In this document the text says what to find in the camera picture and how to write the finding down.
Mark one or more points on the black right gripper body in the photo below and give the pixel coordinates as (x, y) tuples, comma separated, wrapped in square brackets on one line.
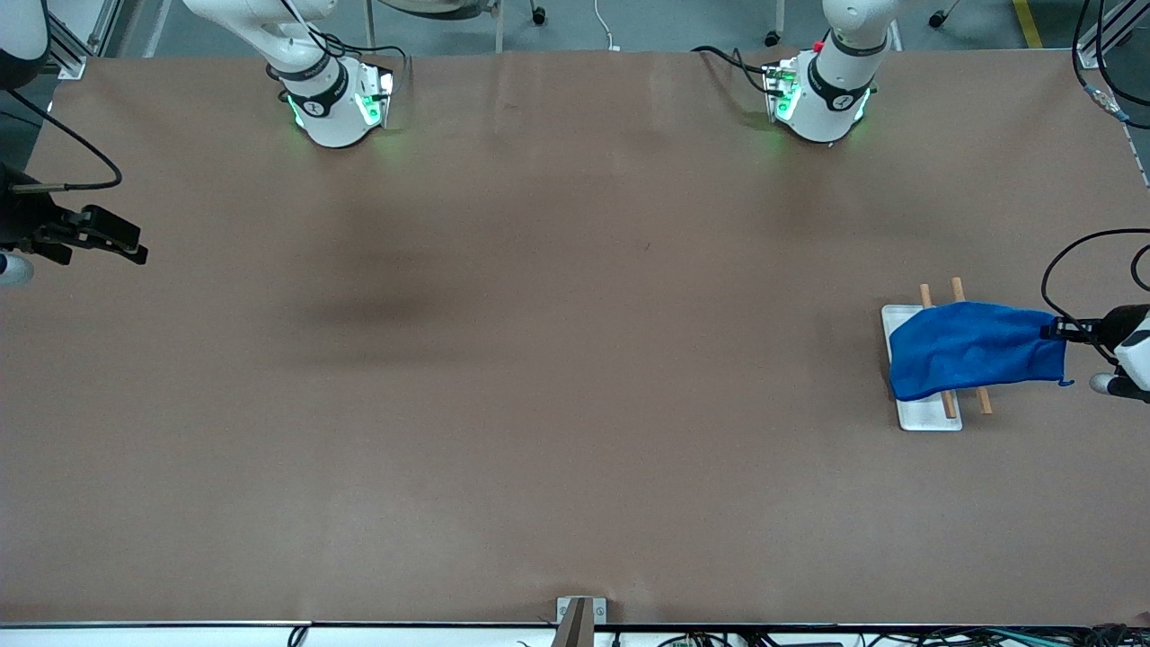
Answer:
[(20, 220)]

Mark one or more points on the blue microfibre towel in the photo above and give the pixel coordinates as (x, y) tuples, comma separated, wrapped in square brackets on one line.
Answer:
[(979, 350)]

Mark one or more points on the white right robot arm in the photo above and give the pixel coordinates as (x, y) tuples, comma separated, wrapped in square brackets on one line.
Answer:
[(332, 112)]

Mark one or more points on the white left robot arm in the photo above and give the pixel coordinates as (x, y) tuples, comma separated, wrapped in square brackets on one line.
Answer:
[(827, 103)]

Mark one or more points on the white towel rack wooden bars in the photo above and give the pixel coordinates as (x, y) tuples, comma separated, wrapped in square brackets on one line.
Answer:
[(925, 413)]

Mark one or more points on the grey chair base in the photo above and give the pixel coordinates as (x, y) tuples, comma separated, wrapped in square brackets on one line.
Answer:
[(440, 7)]

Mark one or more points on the aluminium frame post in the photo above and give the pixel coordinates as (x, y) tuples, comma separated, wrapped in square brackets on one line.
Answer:
[(1114, 27), (81, 40)]

